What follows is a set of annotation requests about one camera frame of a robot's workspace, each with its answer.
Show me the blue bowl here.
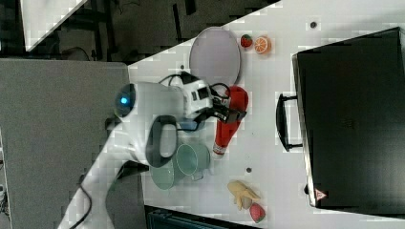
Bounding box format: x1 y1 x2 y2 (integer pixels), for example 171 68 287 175
179 118 204 132

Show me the toy strawberry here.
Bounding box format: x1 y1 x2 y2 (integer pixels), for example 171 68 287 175
240 34 253 48

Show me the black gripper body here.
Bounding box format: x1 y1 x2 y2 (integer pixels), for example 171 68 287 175
210 97 246 123

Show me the toy banana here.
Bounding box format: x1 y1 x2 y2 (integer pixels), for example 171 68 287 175
227 180 260 210

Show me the white side table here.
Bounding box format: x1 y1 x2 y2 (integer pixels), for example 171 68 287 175
19 0 89 52

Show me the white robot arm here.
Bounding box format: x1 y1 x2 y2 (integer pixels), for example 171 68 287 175
57 76 246 229

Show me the black oven appliance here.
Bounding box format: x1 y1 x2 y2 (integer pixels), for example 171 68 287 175
292 28 405 219

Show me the toy orange slice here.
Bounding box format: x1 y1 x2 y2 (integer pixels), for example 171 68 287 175
254 36 271 54

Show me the light green strainer bowl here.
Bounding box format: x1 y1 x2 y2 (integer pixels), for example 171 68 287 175
151 159 184 190

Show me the black cable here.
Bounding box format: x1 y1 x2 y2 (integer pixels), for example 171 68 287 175
68 175 94 229

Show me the grey round plate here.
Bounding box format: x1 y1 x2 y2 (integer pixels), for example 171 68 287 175
189 27 241 86

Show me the red plush ketchup bottle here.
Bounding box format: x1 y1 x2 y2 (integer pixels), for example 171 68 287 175
212 86 248 159

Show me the black cylinder cup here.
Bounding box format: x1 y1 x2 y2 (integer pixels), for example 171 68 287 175
117 161 149 179

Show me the toy red fruit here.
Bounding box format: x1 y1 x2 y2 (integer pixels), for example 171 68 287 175
249 203 266 223

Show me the teal mug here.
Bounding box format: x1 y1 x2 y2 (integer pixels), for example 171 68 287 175
176 143 210 181

